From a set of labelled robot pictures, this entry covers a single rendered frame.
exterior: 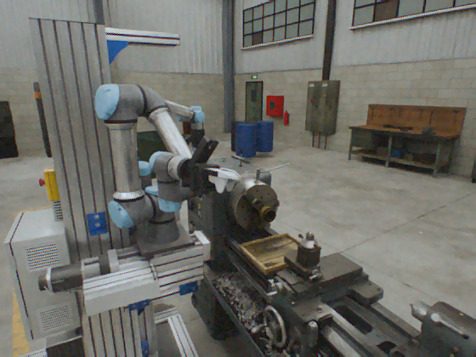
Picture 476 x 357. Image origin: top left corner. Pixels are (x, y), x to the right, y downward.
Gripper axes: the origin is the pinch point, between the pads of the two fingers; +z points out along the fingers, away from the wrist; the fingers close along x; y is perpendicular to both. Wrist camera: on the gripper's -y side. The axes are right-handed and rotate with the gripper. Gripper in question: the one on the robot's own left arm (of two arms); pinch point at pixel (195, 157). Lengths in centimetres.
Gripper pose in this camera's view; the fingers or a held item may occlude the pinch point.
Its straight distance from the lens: 218.9
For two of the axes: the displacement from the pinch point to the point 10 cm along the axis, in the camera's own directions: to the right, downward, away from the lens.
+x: -4.6, -2.6, 8.5
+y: 8.9, -1.3, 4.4
